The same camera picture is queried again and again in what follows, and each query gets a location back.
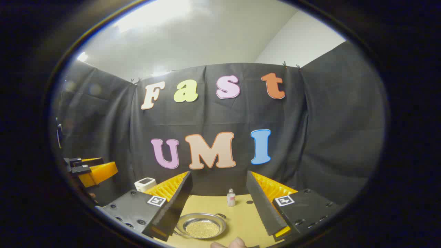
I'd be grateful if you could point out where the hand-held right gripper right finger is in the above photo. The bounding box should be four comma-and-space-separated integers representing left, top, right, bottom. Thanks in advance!
246, 170, 345, 242

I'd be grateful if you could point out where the black backdrop cloth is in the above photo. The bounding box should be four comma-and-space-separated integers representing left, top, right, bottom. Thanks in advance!
52, 41, 386, 207

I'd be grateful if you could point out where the pile of soybeans in pot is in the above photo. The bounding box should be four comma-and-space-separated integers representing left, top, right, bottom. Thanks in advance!
183, 220, 221, 239

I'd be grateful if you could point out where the stainless steel pot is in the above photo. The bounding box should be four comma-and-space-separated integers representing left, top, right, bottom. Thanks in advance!
173, 213, 228, 240

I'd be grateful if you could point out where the white toaster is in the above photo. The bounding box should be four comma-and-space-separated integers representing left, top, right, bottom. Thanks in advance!
134, 177, 157, 193

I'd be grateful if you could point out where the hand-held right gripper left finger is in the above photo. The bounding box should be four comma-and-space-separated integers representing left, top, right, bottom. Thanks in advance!
95, 171, 193, 241

